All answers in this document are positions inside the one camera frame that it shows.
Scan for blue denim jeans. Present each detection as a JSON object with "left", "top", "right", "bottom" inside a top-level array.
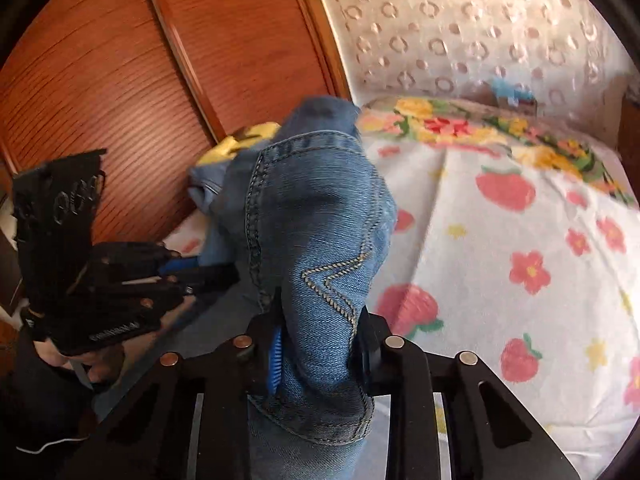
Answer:
[{"left": 190, "top": 96, "right": 397, "bottom": 479}]

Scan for person left hand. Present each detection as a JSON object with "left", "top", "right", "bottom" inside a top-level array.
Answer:
[{"left": 34, "top": 339, "right": 126, "bottom": 382}]

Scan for floral bed sheet mattress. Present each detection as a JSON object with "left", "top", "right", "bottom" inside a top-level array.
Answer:
[{"left": 171, "top": 138, "right": 639, "bottom": 479}]

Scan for flower patterned pink blanket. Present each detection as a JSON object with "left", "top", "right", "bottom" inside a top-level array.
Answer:
[{"left": 357, "top": 96, "right": 638, "bottom": 208}]

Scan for wooden louvered wardrobe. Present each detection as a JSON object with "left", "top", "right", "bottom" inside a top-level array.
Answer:
[{"left": 1, "top": 0, "right": 349, "bottom": 240}]

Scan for cardboard box with blue items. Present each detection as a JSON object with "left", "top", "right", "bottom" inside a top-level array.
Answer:
[{"left": 491, "top": 78, "right": 538, "bottom": 116}]

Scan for long wooden cabinet counter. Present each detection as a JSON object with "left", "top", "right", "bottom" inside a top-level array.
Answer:
[{"left": 617, "top": 96, "right": 640, "bottom": 162}]

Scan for circle patterned sheer curtain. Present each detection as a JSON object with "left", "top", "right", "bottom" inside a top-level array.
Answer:
[{"left": 322, "top": 0, "right": 637, "bottom": 144}]

